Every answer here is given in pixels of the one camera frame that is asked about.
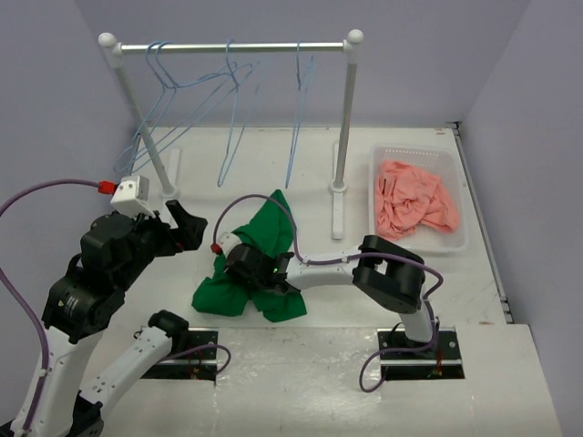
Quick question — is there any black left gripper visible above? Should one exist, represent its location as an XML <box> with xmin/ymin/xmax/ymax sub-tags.
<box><xmin>114</xmin><ymin>198</ymin><xmax>208</xmax><ymax>290</ymax></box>

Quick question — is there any green t shirt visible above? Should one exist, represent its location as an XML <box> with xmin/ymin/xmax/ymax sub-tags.
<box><xmin>191</xmin><ymin>189</ymin><xmax>307</xmax><ymax>322</ymax></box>

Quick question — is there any blue wire hanger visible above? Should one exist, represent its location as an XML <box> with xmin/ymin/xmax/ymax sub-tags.
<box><xmin>284</xmin><ymin>40</ymin><xmax>314</xmax><ymax>188</ymax></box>
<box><xmin>114</xmin><ymin>41</ymin><xmax>259</xmax><ymax>186</ymax></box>
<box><xmin>217</xmin><ymin>39</ymin><xmax>265</xmax><ymax>188</ymax></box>

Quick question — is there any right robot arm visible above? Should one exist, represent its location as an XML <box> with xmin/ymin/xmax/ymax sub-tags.
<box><xmin>218</xmin><ymin>233</ymin><xmax>444</xmax><ymax>358</ymax></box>

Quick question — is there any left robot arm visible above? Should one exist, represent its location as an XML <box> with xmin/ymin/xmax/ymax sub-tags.
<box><xmin>1</xmin><ymin>200</ymin><xmax>208</xmax><ymax>436</ymax></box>

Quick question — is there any white clothes rack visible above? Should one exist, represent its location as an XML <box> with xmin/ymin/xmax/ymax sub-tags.
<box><xmin>97</xmin><ymin>29</ymin><xmax>364</xmax><ymax>240</ymax></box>

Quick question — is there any pink cloth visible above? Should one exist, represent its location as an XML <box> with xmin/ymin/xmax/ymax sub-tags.
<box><xmin>373</xmin><ymin>159</ymin><xmax>460</xmax><ymax>241</ymax></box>

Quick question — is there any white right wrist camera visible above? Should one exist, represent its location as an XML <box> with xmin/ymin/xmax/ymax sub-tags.
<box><xmin>210</xmin><ymin>232</ymin><xmax>241</xmax><ymax>258</ymax></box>

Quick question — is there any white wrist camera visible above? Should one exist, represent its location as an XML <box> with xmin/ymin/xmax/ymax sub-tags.
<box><xmin>110</xmin><ymin>175</ymin><xmax>155</xmax><ymax>219</ymax></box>
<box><xmin>210</xmin><ymin>232</ymin><xmax>241</xmax><ymax>258</ymax></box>

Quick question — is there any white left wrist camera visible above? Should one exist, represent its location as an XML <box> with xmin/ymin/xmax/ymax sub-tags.
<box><xmin>110</xmin><ymin>175</ymin><xmax>155</xmax><ymax>219</ymax></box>

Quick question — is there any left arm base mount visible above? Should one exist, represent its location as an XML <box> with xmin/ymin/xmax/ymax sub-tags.
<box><xmin>142</xmin><ymin>328</ymin><xmax>219</xmax><ymax>381</ymax></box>

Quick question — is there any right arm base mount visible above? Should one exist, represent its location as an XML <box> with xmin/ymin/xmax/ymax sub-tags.
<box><xmin>379</xmin><ymin>328</ymin><xmax>465</xmax><ymax>381</ymax></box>

